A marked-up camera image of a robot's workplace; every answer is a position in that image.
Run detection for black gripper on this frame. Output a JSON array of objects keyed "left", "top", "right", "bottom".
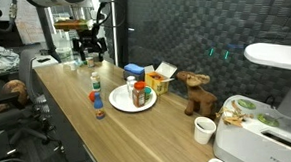
[{"left": 70, "top": 28, "right": 109, "bottom": 63}]

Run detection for green label white bottle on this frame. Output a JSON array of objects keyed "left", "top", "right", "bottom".
[{"left": 89, "top": 71, "right": 103, "bottom": 93}]

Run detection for red strawberry toy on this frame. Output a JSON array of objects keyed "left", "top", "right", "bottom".
[{"left": 87, "top": 90, "right": 98, "bottom": 103}]

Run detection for small white pill bottle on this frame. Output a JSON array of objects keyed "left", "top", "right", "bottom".
[{"left": 125, "top": 75, "right": 137, "bottom": 86}]

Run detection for large white pill bottle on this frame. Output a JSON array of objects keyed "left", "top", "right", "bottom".
[{"left": 127, "top": 79, "right": 138, "bottom": 101}]

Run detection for red lid spice jar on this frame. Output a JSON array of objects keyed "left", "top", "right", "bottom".
[{"left": 131, "top": 80, "right": 147, "bottom": 109}]

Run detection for teal lid dough tub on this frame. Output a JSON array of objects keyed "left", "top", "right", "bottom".
[{"left": 144, "top": 86, "right": 153, "bottom": 101}]

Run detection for white paper plate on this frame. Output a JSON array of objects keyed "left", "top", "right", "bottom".
[{"left": 107, "top": 82, "right": 158, "bottom": 115}]

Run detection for small tin can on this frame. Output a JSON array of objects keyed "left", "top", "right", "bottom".
[{"left": 84, "top": 56, "right": 96, "bottom": 68}]

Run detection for small white cup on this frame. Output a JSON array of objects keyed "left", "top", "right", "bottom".
[{"left": 68, "top": 61, "right": 78, "bottom": 72}]

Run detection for black metal pole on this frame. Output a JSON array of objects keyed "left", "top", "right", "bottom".
[{"left": 32, "top": 4, "right": 65, "bottom": 64}]

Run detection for blue sponge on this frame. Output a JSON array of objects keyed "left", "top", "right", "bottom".
[{"left": 123, "top": 63, "right": 145, "bottom": 76}]

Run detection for blue box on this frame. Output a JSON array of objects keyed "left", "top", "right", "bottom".
[{"left": 121, "top": 69, "right": 146, "bottom": 84}]

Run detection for black office chair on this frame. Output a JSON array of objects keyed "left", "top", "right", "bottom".
[{"left": 0, "top": 46, "right": 71, "bottom": 162}]

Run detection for yellow open cardboard box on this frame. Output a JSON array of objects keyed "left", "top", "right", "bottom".
[{"left": 142, "top": 60, "right": 179, "bottom": 97}]

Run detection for brown plush toy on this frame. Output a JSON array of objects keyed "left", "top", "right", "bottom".
[{"left": 0, "top": 78, "right": 31, "bottom": 117}]

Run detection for white cloth pile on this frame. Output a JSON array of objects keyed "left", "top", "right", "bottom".
[{"left": 0, "top": 46, "right": 22, "bottom": 78}]

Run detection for brown moose plush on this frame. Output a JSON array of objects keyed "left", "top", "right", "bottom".
[{"left": 174, "top": 70, "right": 219, "bottom": 120}]

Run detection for white paper cup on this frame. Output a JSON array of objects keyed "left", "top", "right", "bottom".
[{"left": 192, "top": 115, "right": 218, "bottom": 146}]

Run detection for dried plant roots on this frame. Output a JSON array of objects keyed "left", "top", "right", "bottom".
[{"left": 215, "top": 98, "right": 255, "bottom": 128}]

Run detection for green fruit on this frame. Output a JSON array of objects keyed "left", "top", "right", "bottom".
[{"left": 236, "top": 97, "right": 257, "bottom": 110}]

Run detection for white hydroponic garden appliance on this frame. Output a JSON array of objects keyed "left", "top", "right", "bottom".
[{"left": 211, "top": 40, "right": 291, "bottom": 162}]

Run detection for green plant pod lid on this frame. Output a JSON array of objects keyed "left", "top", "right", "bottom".
[{"left": 255, "top": 112, "right": 281, "bottom": 127}]

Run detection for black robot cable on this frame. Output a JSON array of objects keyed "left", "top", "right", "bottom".
[{"left": 0, "top": 0, "right": 114, "bottom": 40}]

